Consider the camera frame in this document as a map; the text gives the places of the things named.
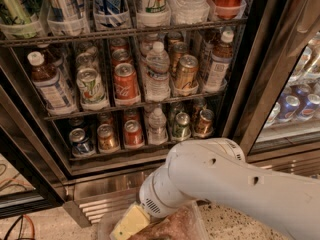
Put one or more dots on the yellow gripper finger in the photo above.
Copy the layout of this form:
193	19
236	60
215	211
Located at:
134	220

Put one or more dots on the brown tea bottle white cap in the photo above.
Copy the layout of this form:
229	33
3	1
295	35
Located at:
51	85

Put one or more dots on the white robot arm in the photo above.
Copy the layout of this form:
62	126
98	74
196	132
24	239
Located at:
214	170

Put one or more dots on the gold can bottom shelf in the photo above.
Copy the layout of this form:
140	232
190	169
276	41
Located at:
107	139

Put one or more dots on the red can bottom shelf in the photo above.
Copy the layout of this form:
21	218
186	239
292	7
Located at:
133	134

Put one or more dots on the small water bottle bottom shelf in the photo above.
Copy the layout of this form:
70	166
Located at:
157	127

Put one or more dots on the blue pepsi can bottom shelf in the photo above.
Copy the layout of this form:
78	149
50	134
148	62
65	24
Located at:
82	145

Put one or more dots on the green can bottom shelf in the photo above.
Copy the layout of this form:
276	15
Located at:
181	126

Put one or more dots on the brown can bottom shelf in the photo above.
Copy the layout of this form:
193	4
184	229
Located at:
204	122

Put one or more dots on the clear water bottle middle shelf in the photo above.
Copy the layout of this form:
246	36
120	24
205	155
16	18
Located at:
157	73

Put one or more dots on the clear water bottle shelf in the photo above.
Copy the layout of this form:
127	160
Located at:
189	11
157	73

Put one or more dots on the right glass fridge door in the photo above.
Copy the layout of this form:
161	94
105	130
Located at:
288	25

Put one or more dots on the brown tea bottle right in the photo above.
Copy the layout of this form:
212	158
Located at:
220	60

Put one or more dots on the blue pepsi cans right fridge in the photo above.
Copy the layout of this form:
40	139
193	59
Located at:
295	102

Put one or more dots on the white green soda bottle top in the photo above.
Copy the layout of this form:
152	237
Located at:
152	13

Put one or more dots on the blue white bottle top shelf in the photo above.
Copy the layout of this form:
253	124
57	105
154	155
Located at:
110	14

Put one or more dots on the silver blue bottle top shelf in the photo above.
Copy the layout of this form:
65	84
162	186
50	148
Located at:
68	17

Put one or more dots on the clear water bottle top shelf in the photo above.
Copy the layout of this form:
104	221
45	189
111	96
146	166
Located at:
189	11

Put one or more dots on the green bottle top left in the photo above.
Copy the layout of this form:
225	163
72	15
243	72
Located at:
23	19

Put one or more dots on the clear plastic food container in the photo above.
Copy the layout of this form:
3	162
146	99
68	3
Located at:
185	224

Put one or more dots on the red cola can front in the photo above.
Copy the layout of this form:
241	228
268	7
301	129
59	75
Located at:
126	85

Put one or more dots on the red cola can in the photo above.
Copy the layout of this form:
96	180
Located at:
126	85
121	56

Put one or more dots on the white green soda can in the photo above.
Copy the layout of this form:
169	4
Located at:
92	90

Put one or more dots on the gold soda can front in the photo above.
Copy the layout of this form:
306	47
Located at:
184	82

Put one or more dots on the gold soda can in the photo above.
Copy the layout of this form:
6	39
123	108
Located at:
177	51
184	82

